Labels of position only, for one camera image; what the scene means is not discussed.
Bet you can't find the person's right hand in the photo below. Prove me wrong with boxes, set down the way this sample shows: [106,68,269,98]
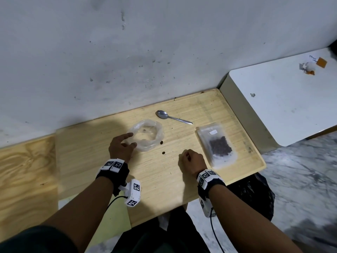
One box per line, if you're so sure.
[179,149,208,178]

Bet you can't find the person's left hand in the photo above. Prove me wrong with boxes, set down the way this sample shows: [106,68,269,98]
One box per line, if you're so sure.
[109,133,138,164]

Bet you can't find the coffee beans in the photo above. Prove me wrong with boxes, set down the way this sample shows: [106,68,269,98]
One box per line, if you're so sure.
[160,91,206,155]

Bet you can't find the clear zip plastic bag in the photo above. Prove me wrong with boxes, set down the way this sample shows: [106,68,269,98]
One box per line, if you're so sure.
[196,123,239,169]

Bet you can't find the translucent plastic bowl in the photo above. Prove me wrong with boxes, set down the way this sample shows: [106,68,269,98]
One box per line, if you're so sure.
[128,119,165,152]

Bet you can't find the metal spoon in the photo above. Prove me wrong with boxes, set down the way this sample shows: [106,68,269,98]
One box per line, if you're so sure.
[155,110,193,125]

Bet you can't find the person's right forearm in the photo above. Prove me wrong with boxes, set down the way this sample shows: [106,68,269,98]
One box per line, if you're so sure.
[209,184,303,253]

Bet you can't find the person's left forearm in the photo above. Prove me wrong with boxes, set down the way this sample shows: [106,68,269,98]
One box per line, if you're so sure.
[43,176,114,253]

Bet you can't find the person's dark green shirt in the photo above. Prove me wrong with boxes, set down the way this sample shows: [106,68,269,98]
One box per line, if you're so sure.
[0,225,79,253]

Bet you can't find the black left wristband with markers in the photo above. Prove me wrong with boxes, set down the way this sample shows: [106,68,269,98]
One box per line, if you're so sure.
[95,158,130,197]

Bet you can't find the black wristband with markers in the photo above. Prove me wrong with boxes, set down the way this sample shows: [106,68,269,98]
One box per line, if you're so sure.
[95,158,130,197]
[197,169,226,201]

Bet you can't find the black right wristband with markers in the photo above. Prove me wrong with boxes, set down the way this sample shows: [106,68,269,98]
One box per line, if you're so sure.
[197,169,226,201]

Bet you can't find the black crumpled plastic sack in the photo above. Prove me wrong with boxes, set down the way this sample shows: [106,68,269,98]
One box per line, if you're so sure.
[227,173,276,222]

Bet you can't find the yellow-green backing sheet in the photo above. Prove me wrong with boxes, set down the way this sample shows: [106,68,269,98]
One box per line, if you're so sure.
[87,192,132,251]

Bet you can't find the plywood board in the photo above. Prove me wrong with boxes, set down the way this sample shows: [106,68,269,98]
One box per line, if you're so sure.
[0,135,59,235]

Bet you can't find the white table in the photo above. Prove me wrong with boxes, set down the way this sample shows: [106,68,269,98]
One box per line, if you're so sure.
[220,47,337,155]

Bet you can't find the crumpled white wrapper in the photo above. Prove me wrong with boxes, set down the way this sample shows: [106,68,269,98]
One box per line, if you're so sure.
[299,61,316,76]

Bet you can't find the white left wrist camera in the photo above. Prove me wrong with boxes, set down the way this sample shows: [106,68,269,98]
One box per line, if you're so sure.
[118,179,141,208]

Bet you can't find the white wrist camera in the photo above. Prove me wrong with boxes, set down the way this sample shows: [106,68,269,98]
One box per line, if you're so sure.
[118,179,141,208]
[199,199,216,218]

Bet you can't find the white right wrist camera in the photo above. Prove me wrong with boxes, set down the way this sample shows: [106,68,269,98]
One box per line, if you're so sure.
[199,199,216,218]

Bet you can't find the black left camera cable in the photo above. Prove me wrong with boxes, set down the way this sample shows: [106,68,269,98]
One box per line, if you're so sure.
[106,195,127,208]

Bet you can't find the black camera cable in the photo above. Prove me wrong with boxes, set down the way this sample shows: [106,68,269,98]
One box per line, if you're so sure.
[210,208,224,253]
[106,195,127,208]

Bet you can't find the black right camera cable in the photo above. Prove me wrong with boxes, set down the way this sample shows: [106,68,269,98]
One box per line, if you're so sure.
[210,208,224,253]

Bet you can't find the dark object at wall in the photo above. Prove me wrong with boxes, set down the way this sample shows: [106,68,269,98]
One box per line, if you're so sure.
[329,39,337,61]

